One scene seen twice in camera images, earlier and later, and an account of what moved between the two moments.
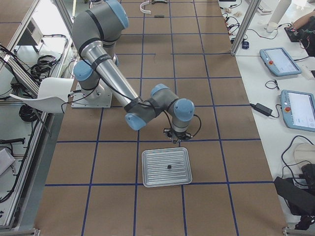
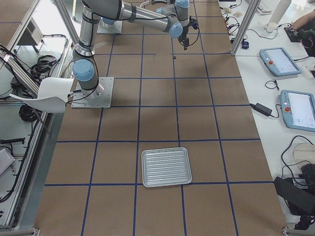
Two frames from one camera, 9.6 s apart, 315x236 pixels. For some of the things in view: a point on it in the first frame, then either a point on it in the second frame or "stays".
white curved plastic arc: x=144 y=11 stays
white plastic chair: x=52 y=93 stays
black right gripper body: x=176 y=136 → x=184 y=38
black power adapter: x=262 y=109 stays
